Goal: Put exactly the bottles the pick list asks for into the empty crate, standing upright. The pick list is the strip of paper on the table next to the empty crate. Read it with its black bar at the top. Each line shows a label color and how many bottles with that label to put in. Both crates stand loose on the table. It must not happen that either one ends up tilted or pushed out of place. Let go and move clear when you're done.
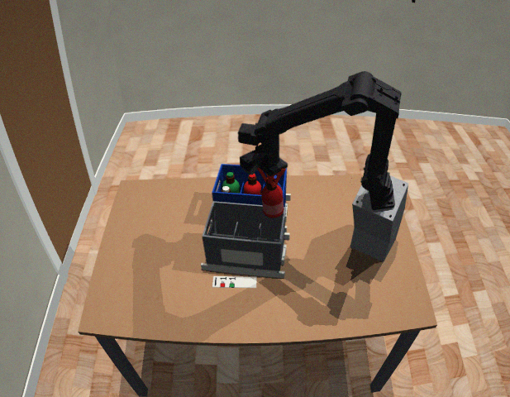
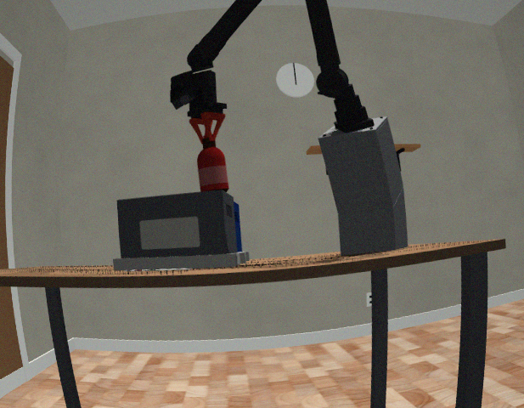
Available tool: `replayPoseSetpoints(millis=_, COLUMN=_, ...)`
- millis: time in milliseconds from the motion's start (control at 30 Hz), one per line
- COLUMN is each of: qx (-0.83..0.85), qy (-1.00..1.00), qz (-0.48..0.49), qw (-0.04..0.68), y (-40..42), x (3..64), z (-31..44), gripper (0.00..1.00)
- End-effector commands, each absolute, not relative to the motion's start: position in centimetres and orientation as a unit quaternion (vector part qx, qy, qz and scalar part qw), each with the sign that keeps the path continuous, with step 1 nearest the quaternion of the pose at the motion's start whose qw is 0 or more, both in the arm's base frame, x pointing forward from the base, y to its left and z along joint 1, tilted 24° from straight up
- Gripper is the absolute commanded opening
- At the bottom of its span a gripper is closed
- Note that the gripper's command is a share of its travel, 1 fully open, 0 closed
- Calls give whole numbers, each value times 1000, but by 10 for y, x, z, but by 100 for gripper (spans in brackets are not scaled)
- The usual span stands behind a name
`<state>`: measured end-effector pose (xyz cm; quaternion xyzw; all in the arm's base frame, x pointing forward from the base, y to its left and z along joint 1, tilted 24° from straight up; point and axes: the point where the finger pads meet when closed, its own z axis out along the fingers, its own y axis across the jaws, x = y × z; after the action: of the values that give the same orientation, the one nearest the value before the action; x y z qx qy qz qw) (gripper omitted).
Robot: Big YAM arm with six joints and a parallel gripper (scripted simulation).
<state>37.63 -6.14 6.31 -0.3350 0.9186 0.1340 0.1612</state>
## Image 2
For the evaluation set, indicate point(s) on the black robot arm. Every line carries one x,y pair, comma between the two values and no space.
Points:
331,82

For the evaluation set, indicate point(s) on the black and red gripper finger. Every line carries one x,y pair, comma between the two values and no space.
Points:
213,116
194,123

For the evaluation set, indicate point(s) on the blue crate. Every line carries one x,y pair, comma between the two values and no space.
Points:
237,227

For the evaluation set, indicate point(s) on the dark grey crate with dividers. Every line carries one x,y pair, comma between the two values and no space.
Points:
186,224

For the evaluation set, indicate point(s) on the red bottle with pink label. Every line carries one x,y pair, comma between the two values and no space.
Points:
212,167

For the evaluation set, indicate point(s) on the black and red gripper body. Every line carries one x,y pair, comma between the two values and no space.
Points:
218,107

